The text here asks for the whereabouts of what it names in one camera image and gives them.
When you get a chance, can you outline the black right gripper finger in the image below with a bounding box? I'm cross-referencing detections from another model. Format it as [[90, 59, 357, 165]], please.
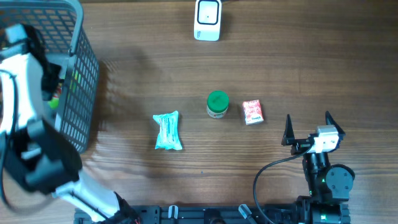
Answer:
[[325, 111, 345, 140], [281, 114, 295, 146]]

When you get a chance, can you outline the small red carton box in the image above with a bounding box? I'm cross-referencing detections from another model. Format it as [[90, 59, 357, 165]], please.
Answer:
[[243, 100, 264, 125]]

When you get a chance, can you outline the green lid jar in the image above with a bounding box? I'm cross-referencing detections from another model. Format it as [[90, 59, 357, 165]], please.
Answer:
[[206, 90, 229, 119]]

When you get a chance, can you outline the teal tissue packet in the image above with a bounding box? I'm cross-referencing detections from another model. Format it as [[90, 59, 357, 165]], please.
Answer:
[[152, 111, 183, 151]]

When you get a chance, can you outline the Haribo gummy candy bag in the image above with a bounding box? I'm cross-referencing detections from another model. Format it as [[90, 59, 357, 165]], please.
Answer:
[[47, 79, 64, 110]]

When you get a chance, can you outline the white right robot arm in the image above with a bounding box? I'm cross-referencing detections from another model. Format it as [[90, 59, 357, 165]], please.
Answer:
[[281, 111, 355, 224]]

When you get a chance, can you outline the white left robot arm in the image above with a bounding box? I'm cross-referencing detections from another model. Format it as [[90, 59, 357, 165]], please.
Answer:
[[1, 24, 141, 223]]

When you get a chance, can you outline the white barcode scanner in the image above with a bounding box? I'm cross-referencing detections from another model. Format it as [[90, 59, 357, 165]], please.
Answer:
[[193, 0, 222, 42]]

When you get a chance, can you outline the grey plastic shopping basket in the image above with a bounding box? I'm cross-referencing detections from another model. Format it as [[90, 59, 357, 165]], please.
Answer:
[[1, 0, 99, 154]]

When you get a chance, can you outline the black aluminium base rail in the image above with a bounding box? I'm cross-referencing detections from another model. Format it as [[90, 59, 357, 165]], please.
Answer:
[[73, 203, 351, 224]]

